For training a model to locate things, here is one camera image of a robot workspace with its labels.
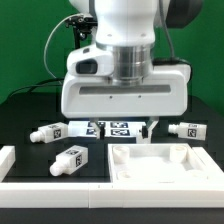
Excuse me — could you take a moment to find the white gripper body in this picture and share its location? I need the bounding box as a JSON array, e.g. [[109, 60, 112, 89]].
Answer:
[[61, 46, 189, 118]]

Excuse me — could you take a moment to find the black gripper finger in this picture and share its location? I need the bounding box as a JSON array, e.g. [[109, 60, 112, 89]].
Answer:
[[90, 118, 105, 140], [141, 117, 159, 139]]

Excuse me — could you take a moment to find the white square tabletop tray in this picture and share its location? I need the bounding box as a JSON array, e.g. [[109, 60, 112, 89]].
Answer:
[[108, 143, 222, 183]]

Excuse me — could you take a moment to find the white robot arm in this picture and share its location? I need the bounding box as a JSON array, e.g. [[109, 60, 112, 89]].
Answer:
[[61, 0, 203, 139]]

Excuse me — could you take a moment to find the white fiducial marker sheet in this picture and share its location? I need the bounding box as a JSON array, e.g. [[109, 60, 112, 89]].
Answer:
[[68, 121, 145, 138]]

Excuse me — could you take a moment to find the white U-shaped obstacle fence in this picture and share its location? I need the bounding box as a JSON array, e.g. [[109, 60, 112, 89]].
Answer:
[[0, 146, 224, 208]]

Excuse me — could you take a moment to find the black cable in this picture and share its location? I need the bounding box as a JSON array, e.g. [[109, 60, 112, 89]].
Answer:
[[8, 14, 79, 99]]

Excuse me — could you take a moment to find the black camera on stand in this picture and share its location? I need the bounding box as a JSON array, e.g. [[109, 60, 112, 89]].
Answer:
[[65, 14, 98, 49]]

